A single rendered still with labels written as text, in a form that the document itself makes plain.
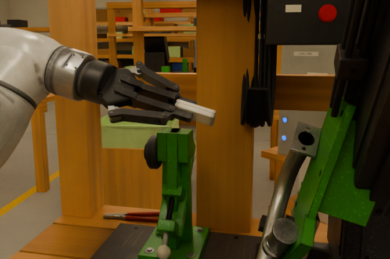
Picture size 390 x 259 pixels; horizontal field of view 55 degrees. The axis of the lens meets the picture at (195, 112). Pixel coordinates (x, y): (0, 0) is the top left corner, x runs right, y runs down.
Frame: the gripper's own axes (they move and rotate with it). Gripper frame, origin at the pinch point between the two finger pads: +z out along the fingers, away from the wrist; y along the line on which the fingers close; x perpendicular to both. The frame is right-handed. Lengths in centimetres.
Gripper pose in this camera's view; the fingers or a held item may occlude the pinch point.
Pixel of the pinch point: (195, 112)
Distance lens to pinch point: 63.9
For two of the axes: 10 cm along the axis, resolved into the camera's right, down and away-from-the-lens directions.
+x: -0.4, 5.4, 8.4
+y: 3.3, -7.9, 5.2
